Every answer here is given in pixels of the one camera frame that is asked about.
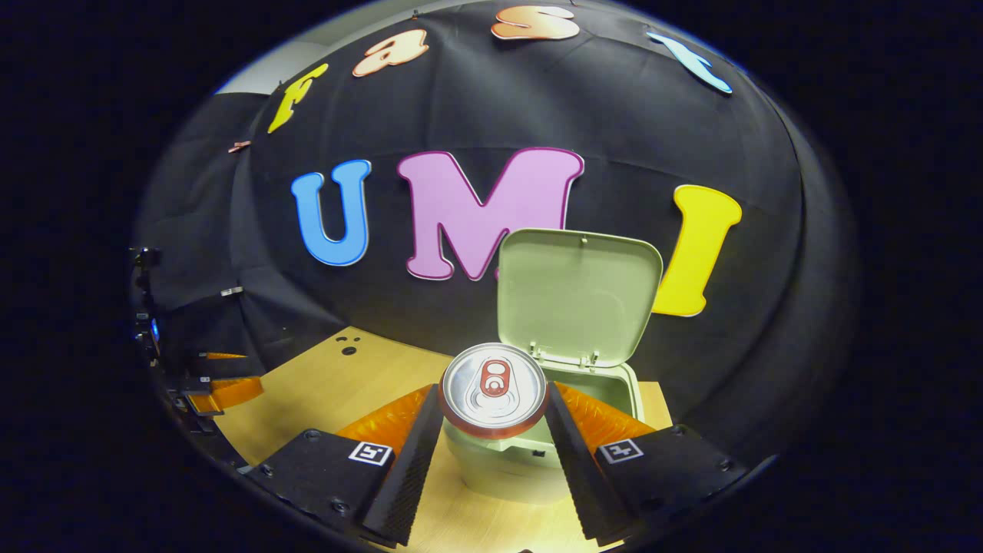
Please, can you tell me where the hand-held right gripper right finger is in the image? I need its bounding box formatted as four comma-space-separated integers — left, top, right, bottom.
544, 381, 750, 546

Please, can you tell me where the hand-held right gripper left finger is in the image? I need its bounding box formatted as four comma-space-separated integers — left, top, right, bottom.
244, 383, 446, 548

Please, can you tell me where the red pop can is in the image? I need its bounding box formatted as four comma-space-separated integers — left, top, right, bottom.
438, 343, 548, 440

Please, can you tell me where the green desktop garbage bin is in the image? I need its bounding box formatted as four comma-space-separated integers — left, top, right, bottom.
444, 227, 664, 506

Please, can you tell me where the wooden desktop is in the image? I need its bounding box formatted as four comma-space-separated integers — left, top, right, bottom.
213, 326, 674, 553

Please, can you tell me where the black backdrop cloth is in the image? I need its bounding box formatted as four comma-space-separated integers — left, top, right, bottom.
131, 0, 859, 462

